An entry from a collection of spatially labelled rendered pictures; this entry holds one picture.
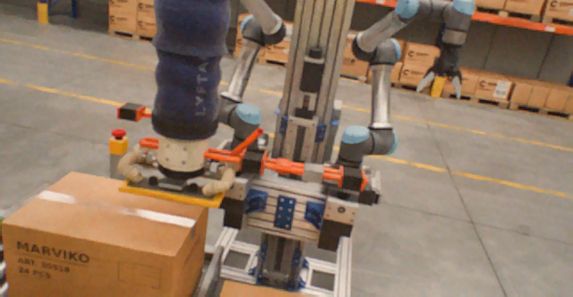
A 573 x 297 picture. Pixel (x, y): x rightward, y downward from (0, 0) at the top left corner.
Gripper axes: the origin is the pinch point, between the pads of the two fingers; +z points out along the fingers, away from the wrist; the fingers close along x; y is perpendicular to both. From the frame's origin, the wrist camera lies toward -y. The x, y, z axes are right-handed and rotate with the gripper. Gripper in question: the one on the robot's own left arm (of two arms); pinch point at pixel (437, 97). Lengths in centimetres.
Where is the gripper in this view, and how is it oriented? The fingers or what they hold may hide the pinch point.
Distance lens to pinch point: 170.7
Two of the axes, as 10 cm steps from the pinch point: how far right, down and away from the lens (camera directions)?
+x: -9.8, -2.0, 1.0
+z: -1.5, 9.2, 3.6
